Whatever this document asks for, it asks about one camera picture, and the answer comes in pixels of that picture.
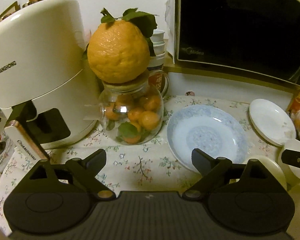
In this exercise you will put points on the stacked white cups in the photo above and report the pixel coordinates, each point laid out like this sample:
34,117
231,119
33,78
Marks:
158,42

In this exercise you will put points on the black microwave oven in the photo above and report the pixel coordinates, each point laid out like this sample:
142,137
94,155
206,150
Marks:
261,36

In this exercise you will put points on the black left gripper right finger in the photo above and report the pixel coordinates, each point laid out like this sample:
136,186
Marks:
242,198

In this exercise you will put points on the glass jar of kumquats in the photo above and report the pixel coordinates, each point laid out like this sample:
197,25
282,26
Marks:
130,113

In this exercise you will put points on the red label jar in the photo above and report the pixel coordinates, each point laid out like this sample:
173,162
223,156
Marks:
157,76

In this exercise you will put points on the blue patterned plate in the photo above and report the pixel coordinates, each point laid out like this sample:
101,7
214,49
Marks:
209,129

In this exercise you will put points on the white air fryer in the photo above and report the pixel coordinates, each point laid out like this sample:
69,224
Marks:
46,86

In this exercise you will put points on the white rose-pattern plate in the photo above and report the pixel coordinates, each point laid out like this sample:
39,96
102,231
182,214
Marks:
271,122

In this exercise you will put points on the large orange citrus with leaves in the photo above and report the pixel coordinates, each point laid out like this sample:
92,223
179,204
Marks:
121,48

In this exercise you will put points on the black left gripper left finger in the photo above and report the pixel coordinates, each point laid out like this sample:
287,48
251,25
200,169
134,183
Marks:
53,198

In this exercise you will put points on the large white bowl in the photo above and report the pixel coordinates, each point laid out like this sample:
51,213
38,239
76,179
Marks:
292,174

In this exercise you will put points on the small white bowl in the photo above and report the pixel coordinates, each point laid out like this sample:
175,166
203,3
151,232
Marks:
272,167

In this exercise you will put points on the floral tablecloth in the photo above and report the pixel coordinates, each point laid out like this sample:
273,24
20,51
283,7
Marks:
151,166

